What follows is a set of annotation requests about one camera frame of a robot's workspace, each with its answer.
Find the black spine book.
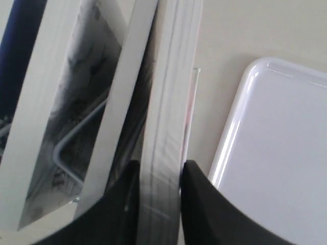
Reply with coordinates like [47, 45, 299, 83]
[74, 1, 158, 218]

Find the grey spine book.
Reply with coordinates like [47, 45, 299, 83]
[0, 0, 128, 230]

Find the white wire book rack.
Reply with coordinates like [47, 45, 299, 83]
[0, 67, 201, 204]

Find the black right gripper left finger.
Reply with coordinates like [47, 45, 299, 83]
[35, 160, 140, 245]

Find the red teal spine book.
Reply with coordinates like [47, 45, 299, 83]
[136, 1, 203, 244]

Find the blue book with orange moon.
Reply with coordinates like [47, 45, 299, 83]
[1, 1, 26, 63]

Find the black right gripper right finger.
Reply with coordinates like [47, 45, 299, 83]
[180, 160, 288, 244]

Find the white plastic tray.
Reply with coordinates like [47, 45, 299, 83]
[208, 58, 326, 244]

